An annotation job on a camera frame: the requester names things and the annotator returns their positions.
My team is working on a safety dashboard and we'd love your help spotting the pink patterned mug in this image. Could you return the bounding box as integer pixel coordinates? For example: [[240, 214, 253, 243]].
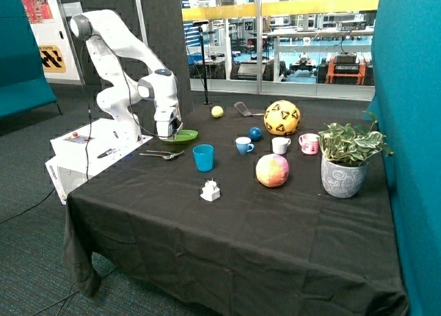
[[298, 133, 320, 155]]

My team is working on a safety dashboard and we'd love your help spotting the white power adapter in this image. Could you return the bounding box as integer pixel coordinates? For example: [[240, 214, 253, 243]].
[[200, 178, 221, 202]]

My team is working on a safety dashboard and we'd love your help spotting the red wall poster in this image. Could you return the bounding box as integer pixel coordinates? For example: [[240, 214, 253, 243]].
[[21, 0, 54, 24]]

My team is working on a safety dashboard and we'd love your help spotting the black floor lamp stand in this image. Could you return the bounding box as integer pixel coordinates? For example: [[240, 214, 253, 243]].
[[192, 19, 211, 105]]

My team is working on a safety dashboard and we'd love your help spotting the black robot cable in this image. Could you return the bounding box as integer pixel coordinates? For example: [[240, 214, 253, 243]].
[[79, 33, 163, 182]]

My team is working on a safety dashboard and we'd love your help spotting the white ceramic mug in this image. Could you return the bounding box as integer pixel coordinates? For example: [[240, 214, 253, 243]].
[[271, 137, 291, 155]]

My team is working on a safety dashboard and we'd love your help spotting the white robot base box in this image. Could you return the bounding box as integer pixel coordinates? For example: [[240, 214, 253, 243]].
[[45, 118, 151, 204]]

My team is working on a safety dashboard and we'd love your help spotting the yellow black soccer ball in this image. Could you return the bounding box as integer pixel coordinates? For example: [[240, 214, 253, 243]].
[[263, 100, 301, 136]]

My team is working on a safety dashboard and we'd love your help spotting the blue ceramic mug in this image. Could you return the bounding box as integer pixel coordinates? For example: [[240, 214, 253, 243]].
[[235, 136, 255, 155]]

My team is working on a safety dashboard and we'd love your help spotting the green plastic plate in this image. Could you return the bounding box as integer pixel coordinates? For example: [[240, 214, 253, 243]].
[[162, 129, 198, 144]]

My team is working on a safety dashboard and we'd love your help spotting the black tablecloth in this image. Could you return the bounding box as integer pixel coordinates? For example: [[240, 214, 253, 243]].
[[63, 107, 409, 315]]

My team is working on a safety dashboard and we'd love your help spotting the orange black equipment rack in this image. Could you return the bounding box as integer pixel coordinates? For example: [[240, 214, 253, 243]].
[[325, 56, 366, 85]]

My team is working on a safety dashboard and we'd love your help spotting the yellow black sign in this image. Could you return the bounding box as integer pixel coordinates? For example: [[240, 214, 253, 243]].
[[39, 45, 66, 74]]

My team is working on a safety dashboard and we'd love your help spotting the metal spoon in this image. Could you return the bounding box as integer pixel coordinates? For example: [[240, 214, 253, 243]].
[[139, 153, 175, 160]]

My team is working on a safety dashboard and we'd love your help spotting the potted plant in grey pot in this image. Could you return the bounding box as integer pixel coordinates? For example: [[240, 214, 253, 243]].
[[318, 112, 394, 198]]

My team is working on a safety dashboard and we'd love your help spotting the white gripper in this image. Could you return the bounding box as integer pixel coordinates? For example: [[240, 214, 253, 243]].
[[154, 105, 183, 139]]

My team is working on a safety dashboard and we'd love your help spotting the blue plastic cup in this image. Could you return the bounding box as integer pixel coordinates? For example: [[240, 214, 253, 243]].
[[193, 144, 214, 172]]

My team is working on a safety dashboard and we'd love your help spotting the teal partition panel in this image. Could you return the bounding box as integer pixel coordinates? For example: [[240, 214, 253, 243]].
[[370, 0, 440, 315]]

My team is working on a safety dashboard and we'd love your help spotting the pastel plush ball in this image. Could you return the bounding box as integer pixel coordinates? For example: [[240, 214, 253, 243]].
[[256, 154, 289, 188]]

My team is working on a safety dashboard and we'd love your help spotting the grey slotted spatula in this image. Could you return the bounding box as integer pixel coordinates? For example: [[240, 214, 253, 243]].
[[234, 101, 264, 117]]

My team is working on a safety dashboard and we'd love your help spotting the small blue ball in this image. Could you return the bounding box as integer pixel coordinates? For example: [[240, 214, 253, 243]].
[[248, 127, 262, 142]]

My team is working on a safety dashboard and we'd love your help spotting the teal sofa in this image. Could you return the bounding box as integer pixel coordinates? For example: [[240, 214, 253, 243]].
[[0, 0, 57, 118]]

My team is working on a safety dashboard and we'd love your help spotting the yellow tennis ball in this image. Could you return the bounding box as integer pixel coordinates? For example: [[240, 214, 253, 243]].
[[211, 106, 224, 118]]

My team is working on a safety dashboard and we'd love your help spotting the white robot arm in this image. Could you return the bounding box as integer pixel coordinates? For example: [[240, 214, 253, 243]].
[[70, 10, 183, 140]]

